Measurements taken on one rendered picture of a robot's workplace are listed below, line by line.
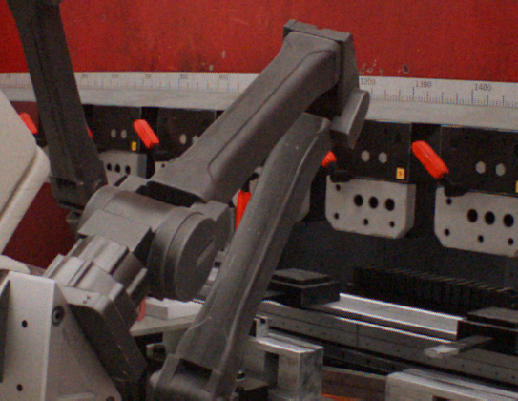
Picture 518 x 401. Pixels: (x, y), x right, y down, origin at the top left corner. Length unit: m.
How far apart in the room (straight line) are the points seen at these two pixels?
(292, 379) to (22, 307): 0.91
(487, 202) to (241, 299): 0.41
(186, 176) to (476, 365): 0.91
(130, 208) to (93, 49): 1.13
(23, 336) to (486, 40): 0.81
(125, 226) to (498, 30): 0.67
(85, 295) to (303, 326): 1.21
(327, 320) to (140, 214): 1.07
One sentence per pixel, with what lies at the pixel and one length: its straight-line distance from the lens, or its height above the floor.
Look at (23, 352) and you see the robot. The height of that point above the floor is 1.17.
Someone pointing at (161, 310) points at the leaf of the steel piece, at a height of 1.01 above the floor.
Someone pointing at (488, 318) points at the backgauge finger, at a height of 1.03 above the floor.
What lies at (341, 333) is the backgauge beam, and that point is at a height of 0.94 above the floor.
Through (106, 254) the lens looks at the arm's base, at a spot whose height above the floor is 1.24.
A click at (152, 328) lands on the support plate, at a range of 1.60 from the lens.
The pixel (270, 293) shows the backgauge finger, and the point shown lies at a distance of 1.89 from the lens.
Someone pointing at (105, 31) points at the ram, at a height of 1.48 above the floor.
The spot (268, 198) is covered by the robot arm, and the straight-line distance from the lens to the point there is 1.12.
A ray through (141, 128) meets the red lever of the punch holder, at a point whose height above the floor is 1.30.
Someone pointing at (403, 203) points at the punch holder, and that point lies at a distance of 1.43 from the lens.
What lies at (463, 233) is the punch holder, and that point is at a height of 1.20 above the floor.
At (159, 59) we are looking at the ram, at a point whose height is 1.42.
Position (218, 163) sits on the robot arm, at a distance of 0.93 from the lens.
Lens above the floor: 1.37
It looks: 6 degrees down
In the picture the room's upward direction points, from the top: 2 degrees clockwise
